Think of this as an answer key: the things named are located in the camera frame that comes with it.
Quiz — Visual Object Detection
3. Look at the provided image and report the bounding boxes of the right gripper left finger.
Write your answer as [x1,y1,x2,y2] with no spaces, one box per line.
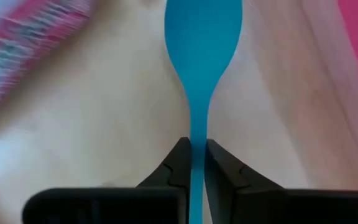
[22,136,193,224]

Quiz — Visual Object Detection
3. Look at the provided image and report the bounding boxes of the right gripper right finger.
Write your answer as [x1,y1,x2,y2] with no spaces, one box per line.
[204,139,358,224]

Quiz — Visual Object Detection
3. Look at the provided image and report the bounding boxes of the blue plastic spoon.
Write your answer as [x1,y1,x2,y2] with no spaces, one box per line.
[163,0,244,224]

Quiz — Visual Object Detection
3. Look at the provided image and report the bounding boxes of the green and red ramen packet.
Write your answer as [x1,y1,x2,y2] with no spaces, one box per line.
[0,0,93,123]

